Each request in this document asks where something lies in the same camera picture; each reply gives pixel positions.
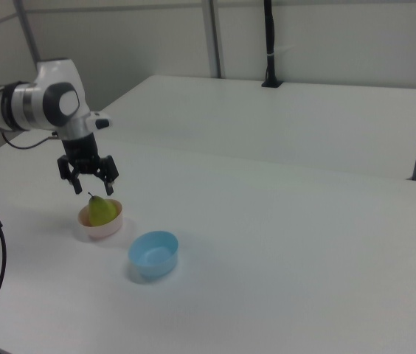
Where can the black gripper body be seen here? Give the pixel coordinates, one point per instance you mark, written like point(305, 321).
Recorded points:
point(84, 155)

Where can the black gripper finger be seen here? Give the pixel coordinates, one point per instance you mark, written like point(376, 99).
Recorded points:
point(76, 184)
point(109, 186)

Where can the green pear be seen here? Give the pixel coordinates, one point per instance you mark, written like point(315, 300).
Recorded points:
point(101, 212)

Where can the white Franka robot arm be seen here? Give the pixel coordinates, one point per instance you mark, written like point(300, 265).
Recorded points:
point(42, 103)

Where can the pink plastic bowl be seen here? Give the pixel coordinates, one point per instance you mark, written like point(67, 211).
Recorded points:
point(101, 225)

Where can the blue plastic bowl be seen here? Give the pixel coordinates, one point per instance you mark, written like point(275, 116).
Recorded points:
point(153, 254)

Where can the white table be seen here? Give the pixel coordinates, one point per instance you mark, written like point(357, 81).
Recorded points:
point(285, 121)

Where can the black pole with clamp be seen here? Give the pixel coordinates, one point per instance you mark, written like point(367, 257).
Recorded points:
point(270, 44)

